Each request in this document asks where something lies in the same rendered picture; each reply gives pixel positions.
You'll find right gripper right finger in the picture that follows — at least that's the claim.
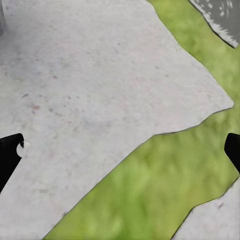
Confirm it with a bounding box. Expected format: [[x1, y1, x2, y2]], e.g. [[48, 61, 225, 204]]
[[224, 132, 240, 173]]

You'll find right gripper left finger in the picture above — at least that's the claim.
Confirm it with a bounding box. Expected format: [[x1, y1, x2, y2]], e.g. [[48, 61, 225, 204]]
[[0, 133, 31, 193]]

